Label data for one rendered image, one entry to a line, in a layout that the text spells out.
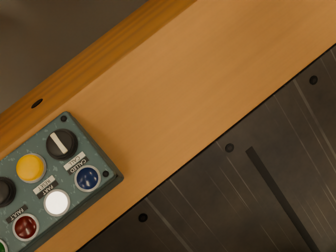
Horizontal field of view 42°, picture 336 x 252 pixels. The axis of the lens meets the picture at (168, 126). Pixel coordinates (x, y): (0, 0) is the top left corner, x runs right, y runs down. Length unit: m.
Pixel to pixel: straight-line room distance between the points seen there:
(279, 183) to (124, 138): 0.21
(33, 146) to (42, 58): 0.92
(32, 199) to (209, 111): 0.20
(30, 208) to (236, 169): 0.23
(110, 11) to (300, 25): 0.90
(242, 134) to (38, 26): 0.92
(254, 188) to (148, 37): 0.22
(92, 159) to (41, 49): 0.94
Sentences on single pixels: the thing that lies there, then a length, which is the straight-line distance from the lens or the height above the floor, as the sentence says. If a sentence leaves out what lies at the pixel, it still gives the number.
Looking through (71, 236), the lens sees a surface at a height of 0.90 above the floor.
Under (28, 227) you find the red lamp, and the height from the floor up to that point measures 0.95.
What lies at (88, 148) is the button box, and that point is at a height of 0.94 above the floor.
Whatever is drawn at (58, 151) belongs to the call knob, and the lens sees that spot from 0.41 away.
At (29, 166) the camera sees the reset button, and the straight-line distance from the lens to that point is 0.41.
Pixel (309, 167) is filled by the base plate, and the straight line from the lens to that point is 0.57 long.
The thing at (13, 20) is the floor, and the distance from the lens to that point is 1.32.
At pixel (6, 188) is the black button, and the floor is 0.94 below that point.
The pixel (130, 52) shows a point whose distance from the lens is 0.44.
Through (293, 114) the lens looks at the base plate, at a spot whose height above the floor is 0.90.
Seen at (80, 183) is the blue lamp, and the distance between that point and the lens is 0.41.
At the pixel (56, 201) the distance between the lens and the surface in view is 0.41.
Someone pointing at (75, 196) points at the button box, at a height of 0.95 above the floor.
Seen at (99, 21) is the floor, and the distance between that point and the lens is 1.34.
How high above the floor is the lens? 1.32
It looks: 64 degrees down
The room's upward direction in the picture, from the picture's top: 134 degrees clockwise
